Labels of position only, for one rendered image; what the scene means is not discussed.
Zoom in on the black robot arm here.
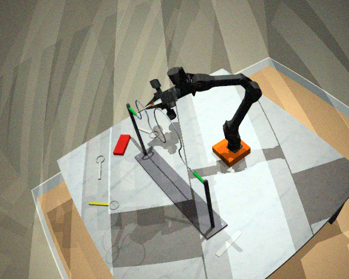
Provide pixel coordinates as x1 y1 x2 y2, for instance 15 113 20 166
159 67 262 153

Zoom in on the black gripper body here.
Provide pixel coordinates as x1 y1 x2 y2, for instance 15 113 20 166
150 79 181 120

